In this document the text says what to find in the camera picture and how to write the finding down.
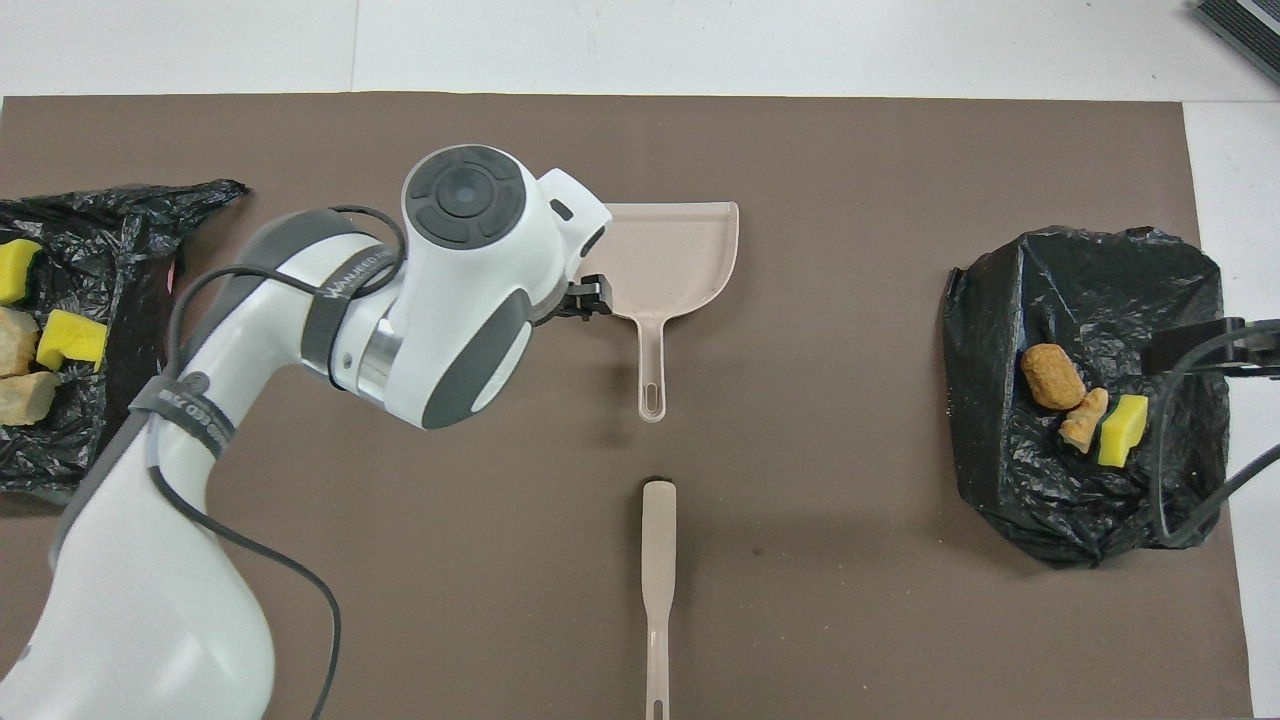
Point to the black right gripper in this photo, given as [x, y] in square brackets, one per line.
[1265, 348]

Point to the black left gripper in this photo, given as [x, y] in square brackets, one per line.
[590, 300]

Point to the beige plastic dustpan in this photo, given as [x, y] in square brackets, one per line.
[680, 260]

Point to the green and yellow sponge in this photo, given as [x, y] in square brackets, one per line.
[1125, 430]

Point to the orange bread piece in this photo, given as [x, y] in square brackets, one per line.
[1085, 420]

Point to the brown oval bread roll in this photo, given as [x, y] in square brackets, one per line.
[1052, 377]

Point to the notched yellow sponge piece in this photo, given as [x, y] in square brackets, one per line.
[70, 340]

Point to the large beige sponge chunk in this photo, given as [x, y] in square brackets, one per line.
[25, 400]

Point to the yellow sponge wedge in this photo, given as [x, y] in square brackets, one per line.
[15, 270]

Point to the small beige sponge chunk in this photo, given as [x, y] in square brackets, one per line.
[15, 345]

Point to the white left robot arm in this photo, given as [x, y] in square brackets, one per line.
[460, 300]

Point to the black bag covered bin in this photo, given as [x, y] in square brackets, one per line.
[1060, 500]

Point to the pink plastic bin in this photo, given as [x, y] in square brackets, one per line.
[173, 280]

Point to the dark grey ribbed object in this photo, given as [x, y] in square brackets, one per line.
[1250, 25]

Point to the brown table mat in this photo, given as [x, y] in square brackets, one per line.
[850, 600]

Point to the black bag with loose corner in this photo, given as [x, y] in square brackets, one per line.
[110, 230]

